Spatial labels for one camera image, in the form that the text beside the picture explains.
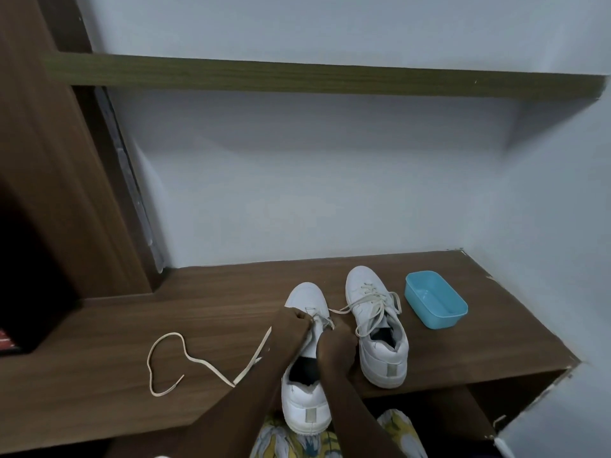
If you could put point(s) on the person's left hand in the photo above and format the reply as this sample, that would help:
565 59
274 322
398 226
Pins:
291 333

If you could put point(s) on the person's left forearm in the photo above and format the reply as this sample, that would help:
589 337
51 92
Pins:
229 410

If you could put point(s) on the blue plastic basket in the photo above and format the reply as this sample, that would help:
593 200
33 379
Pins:
439 319

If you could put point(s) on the person's right forearm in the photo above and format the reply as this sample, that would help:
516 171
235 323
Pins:
363 419

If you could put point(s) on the wooden wall shelf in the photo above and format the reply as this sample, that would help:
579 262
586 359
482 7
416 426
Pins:
310 76

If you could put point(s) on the cream shoelace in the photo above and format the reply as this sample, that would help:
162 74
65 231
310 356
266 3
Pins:
167 336
377 300

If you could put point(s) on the white sneaker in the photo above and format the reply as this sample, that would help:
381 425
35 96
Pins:
305 414
386 367

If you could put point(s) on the person's right hand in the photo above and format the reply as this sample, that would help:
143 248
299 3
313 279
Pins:
336 350

